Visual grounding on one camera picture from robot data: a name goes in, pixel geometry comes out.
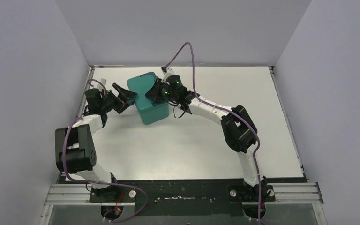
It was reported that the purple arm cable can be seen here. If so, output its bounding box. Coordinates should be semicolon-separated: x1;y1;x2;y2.
62;78;150;224
161;42;263;225

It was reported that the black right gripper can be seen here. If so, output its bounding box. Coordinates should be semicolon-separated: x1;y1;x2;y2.
147;79;179;103

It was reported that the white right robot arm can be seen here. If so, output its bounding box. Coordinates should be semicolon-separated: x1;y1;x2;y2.
145;75;264;201

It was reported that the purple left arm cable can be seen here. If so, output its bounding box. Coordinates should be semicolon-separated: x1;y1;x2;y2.
62;78;150;224

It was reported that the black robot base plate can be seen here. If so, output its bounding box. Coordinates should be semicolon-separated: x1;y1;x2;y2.
89;179;276;218

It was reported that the teal medicine kit box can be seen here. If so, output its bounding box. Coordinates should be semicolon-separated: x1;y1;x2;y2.
127;72;169;125

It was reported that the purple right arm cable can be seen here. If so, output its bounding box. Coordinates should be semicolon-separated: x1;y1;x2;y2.
161;42;263;225

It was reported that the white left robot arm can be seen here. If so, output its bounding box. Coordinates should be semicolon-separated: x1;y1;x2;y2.
54;83;138;202

